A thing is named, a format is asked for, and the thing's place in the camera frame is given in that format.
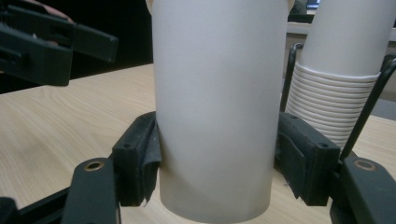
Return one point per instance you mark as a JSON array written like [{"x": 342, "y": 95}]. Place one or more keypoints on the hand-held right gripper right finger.
[{"x": 311, "y": 161}]

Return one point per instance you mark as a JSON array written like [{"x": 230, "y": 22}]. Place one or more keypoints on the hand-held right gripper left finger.
[{"x": 134, "y": 161}]

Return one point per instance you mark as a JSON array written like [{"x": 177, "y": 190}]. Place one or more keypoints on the tall stack of paper cups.
[{"x": 336, "y": 93}]

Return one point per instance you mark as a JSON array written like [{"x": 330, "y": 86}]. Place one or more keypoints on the single white paper cup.
[{"x": 218, "y": 109}]

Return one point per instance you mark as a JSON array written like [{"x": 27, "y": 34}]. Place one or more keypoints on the monitor screen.
[{"x": 313, "y": 3}]

